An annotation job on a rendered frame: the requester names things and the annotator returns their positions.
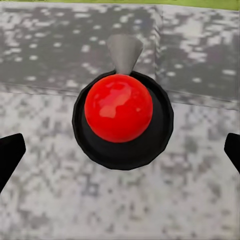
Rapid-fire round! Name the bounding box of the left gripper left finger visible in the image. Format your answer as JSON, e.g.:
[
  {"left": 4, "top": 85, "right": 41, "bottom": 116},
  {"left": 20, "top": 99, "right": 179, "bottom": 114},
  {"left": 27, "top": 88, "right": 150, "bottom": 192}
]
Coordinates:
[{"left": 0, "top": 132, "right": 26, "bottom": 193}]

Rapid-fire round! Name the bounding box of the insectifuge atomizer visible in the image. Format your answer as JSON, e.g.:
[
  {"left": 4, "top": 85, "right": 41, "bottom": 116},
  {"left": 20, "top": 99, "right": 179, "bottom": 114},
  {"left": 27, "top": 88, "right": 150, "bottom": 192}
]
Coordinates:
[{"left": 72, "top": 34, "right": 174, "bottom": 171}]

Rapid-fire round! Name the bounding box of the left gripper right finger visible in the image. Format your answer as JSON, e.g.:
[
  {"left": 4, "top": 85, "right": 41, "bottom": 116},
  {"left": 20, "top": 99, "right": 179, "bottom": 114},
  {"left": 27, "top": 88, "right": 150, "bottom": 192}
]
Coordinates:
[{"left": 224, "top": 133, "right": 240, "bottom": 173}]

